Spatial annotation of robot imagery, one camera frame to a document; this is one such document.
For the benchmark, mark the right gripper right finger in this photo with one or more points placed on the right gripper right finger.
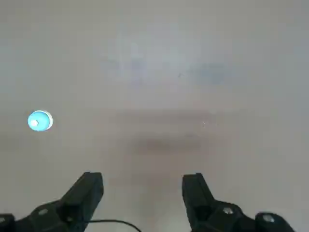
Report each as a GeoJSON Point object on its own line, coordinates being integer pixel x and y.
{"type": "Point", "coordinates": [200, 203]}

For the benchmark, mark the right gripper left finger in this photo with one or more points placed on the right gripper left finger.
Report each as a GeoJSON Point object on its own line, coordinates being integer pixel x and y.
{"type": "Point", "coordinates": [79, 200]}

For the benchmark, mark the blue call bell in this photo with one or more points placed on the blue call bell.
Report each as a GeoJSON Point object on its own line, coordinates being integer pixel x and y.
{"type": "Point", "coordinates": [38, 120]}

